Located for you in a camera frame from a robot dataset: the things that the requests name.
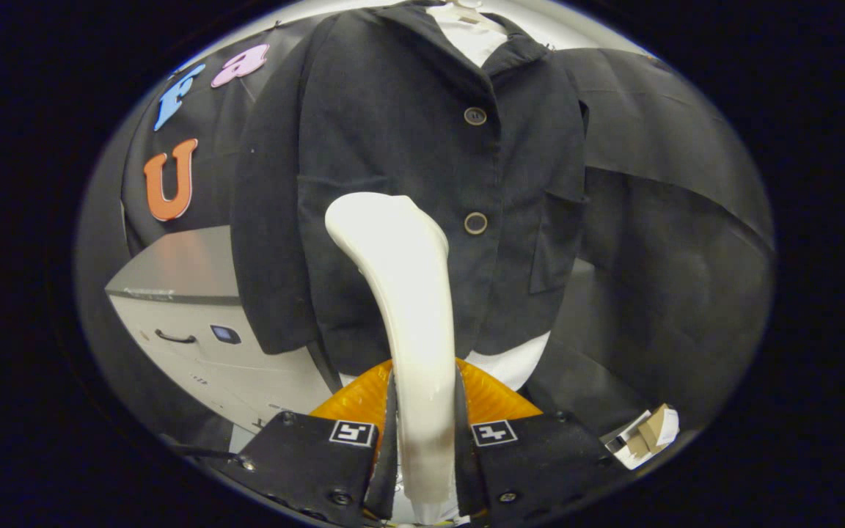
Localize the grey drawer cabinet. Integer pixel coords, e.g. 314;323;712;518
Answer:
105;225;335;452

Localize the black cable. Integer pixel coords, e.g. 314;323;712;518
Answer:
166;440;241;463

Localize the white mannequin torso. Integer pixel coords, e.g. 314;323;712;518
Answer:
338;0;552;391

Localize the white garment steamer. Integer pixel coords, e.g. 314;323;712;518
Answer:
325;192;460;525

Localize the black backdrop cloth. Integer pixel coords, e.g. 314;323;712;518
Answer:
76;15;775;455

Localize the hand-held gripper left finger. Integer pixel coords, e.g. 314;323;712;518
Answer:
221;359;398;527

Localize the white flat packaging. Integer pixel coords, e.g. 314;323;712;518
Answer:
602;409;680;470

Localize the black button jacket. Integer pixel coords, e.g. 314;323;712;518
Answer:
230;0;590;376

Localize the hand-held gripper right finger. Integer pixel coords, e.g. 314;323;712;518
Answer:
454;359;629;525

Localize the small cardboard box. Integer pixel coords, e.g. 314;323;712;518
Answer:
626;403;671;457

